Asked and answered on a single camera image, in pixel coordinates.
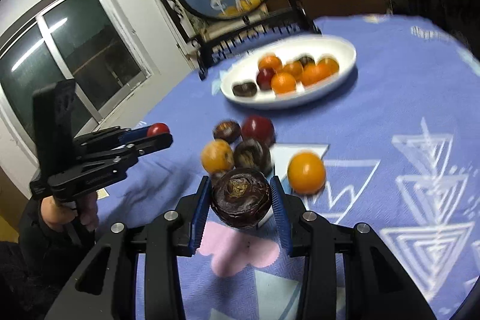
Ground small red cherry tomato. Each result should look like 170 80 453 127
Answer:
146 123 170 137

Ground yellow potato-like fruit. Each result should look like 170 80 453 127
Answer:
200 140 234 174

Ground large dark red plum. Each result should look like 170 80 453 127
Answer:
241 115 275 146

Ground large orange tangerine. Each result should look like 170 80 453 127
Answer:
300 63 332 87

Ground person's left hand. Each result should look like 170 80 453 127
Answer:
40 192 99 232

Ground orange fruit on table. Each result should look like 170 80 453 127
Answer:
287 151 326 195

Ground black left jacket sleeve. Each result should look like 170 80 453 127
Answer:
1 199 95 319

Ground sliding glass window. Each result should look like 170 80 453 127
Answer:
1 0 154 166

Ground red plum in plate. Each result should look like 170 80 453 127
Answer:
256 67 276 91

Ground blue patterned tablecloth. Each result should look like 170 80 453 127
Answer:
99 17 479 319

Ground small orange in plate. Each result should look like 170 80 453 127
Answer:
270 72 297 94
258 54 283 71
281 61 304 81

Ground dark chestnut in plate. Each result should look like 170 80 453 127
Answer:
296 55 316 68

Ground greenish orange in plate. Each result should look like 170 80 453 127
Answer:
317 55 339 75

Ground white oval plate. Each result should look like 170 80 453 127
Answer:
220 34 356 110

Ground dark chair back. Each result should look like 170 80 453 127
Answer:
390 0 479 57

